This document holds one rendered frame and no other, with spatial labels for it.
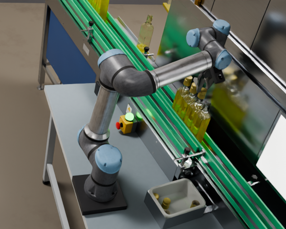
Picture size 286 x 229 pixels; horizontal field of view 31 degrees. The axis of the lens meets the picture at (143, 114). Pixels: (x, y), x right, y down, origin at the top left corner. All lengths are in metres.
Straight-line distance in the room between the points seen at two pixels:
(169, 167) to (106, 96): 0.57
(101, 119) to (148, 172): 0.48
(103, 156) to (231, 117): 0.66
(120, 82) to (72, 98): 0.92
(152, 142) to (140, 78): 0.69
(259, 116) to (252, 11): 0.46
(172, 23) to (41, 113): 1.44
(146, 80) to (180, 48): 0.86
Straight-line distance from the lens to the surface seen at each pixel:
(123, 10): 5.30
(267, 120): 2.31
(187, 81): 2.51
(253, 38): 2.35
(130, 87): 1.97
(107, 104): 2.15
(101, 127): 2.23
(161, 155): 2.55
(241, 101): 2.42
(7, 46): 4.53
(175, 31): 2.84
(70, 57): 3.44
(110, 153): 2.23
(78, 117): 2.76
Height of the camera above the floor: 2.57
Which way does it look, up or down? 39 degrees down
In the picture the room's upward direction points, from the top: 15 degrees clockwise
